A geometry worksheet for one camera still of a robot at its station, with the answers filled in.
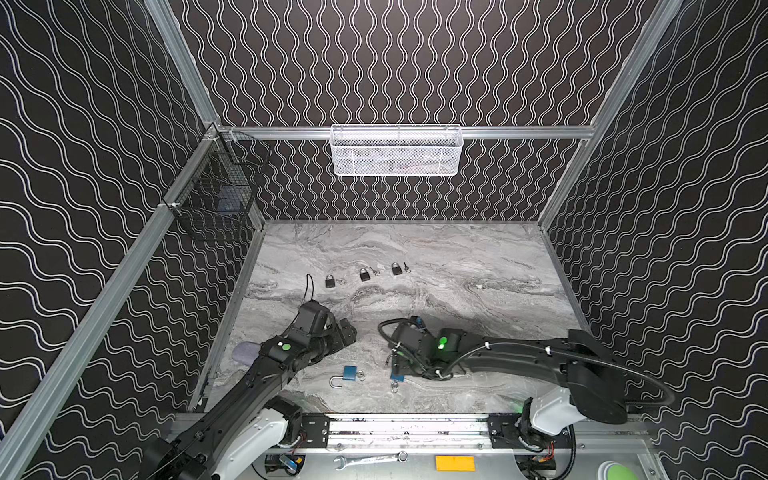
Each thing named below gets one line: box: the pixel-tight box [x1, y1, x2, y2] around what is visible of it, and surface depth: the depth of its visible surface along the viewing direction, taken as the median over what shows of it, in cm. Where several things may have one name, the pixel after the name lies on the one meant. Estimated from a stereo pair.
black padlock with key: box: [325, 274, 346, 288], surface depth 105 cm
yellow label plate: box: [435, 456, 476, 472], surface depth 72 cm
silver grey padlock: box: [391, 262, 412, 275], surface depth 109 cm
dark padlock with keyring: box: [359, 266, 381, 282], surface depth 106 cm
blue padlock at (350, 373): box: [329, 365, 365, 388], surface depth 85 cm
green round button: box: [607, 464, 638, 480], surface depth 70 cm
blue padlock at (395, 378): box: [390, 368, 405, 393], surface depth 84 cm
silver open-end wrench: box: [334, 451, 409, 471], surface depth 72 cm
